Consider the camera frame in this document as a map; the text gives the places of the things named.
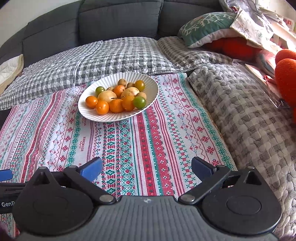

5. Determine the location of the patterned red green tablecloth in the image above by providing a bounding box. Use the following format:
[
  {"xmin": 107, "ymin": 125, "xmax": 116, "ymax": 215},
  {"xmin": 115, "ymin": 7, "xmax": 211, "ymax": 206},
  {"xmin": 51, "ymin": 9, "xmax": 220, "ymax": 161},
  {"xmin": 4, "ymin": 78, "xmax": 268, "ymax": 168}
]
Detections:
[{"xmin": 1, "ymin": 73, "xmax": 236, "ymax": 197}]

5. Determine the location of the dark grey sofa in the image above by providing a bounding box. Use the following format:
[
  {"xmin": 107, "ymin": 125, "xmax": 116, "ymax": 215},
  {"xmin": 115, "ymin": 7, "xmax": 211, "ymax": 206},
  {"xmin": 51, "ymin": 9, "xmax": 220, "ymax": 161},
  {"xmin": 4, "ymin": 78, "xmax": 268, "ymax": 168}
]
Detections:
[{"xmin": 1, "ymin": 1, "xmax": 222, "ymax": 67}]

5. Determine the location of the large yellow passion fruit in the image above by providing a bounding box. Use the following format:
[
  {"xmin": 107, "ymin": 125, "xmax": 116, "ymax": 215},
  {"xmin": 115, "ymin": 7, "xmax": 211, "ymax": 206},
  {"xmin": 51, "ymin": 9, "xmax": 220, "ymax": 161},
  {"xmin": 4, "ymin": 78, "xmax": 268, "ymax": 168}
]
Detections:
[{"xmin": 97, "ymin": 90, "xmax": 117, "ymax": 103}]

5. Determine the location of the yellow green tomato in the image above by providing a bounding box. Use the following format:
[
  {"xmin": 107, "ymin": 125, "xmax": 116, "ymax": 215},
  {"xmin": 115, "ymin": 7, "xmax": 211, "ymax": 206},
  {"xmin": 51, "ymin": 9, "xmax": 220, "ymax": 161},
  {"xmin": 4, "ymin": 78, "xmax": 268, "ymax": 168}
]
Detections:
[{"xmin": 95, "ymin": 86, "xmax": 105, "ymax": 96}]

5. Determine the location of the white ribbed plate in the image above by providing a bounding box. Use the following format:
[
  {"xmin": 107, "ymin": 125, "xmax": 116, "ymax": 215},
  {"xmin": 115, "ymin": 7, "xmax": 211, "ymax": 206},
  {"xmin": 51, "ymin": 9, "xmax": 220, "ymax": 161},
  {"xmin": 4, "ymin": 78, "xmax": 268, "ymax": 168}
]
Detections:
[{"xmin": 78, "ymin": 72, "xmax": 159, "ymax": 123}]

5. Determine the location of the orange tomato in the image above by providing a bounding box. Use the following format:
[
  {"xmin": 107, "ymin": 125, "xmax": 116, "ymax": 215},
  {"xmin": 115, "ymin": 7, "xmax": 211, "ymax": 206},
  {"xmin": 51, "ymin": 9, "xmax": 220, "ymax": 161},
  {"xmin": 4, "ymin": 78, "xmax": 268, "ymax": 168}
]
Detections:
[
  {"xmin": 85, "ymin": 96, "xmax": 98, "ymax": 109},
  {"xmin": 122, "ymin": 95, "xmax": 135, "ymax": 111},
  {"xmin": 95, "ymin": 100, "xmax": 109, "ymax": 115}
]

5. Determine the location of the mandarin with stem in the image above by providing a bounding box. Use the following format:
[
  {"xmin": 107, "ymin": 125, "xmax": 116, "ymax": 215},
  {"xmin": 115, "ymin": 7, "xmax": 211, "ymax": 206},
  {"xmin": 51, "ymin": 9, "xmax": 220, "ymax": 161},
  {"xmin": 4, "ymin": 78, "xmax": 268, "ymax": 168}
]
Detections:
[{"xmin": 109, "ymin": 98, "xmax": 124, "ymax": 113}]

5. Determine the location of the orange knobbly plush toy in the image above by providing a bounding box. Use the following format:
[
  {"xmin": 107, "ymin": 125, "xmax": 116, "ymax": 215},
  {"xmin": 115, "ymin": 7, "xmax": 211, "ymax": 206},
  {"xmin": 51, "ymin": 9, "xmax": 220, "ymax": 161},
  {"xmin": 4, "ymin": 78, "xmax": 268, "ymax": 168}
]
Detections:
[{"xmin": 274, "ymin": 49, "xmax": 296, "ymax": 110}]

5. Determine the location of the floral paper bag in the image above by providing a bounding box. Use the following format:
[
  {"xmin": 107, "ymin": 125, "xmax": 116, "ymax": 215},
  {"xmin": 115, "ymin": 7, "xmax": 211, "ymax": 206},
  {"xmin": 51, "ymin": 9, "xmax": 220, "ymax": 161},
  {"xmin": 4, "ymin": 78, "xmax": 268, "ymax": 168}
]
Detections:
[{"xmin": 219, "ymin": 1, "xmax": 295, "ymax": 53}]

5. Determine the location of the brown grey checked blanket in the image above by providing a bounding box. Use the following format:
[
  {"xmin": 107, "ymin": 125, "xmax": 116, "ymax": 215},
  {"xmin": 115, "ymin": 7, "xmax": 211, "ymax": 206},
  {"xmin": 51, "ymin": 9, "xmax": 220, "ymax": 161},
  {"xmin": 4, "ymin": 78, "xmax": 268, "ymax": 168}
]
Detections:
[{"xmin": 158, "ymin": 37, "xmax": 295, "ymax": 237}]

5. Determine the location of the green snowflake pillow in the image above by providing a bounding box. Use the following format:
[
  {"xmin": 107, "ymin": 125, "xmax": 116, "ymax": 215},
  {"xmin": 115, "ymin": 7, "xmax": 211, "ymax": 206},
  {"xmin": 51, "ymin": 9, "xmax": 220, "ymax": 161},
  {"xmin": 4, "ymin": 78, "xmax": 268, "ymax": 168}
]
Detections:
[{"xmin": 178, "ymin": 12, "xmax": 240, "ymax": 48}]

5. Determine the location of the cream white blanket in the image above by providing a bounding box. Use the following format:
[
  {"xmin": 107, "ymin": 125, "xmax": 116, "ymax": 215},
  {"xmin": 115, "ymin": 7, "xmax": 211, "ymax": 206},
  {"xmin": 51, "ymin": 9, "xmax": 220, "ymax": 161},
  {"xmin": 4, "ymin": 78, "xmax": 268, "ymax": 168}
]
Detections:
[{"xmin": 0, "ymin": 54, "xmax": 24, "ymax": 94}]

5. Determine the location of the mandarin orange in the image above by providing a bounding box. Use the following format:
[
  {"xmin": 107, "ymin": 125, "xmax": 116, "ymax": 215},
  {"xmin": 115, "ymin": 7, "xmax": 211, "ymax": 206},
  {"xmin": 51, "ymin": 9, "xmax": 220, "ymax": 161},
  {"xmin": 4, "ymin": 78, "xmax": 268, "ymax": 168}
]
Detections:
[{"xmin": 113, "ymin": 85, "xmax": 125, "ymax": 98}]

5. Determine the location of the red cushion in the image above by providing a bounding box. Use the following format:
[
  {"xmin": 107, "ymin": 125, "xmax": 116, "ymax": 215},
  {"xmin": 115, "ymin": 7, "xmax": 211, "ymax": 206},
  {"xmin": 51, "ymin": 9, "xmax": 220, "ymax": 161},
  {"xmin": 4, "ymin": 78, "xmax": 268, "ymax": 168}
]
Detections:
[{"xmin": 202, "ymin": 37, "xmax": 261, "ymax": 62}]

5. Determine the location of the grey checked quilt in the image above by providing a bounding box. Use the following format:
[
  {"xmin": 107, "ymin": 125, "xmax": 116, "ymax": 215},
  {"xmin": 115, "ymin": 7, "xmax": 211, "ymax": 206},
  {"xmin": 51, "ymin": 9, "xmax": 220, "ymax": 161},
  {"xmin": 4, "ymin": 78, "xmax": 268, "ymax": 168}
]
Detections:
[{"xmin": 1, "ymin": 37, "xmax": 178, "ymax": 110}]

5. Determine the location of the clear plastic sleeve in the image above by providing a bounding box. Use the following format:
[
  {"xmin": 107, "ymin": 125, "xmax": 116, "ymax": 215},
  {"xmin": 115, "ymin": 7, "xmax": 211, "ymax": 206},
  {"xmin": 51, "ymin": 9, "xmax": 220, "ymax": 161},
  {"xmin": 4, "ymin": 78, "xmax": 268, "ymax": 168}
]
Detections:
[{"xmin": 232, "ymin": 59, "xmax": 290, "ymax": 109}]

